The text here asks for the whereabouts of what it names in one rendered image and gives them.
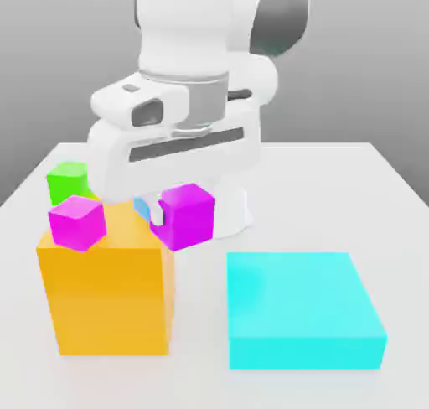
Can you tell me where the small magenta cube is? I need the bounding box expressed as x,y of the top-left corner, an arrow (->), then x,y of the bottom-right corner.
148,182 -> 216,253
47,194 -> 108,253

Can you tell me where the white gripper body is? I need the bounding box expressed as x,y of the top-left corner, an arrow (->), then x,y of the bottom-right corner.
87,106 -> 262,205

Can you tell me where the large cyan box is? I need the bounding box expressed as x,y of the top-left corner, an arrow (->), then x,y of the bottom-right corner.
225,251 -> 389,370

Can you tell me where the small green cube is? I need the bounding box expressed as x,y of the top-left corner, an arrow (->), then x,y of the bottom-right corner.
45,160 -> 99,206

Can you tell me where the large orange box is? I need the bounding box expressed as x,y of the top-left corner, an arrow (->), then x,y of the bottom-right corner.
35,199 -> 176,357

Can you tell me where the small light blue cube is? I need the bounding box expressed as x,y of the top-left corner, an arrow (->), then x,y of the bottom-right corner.
132,196 -> 151,223

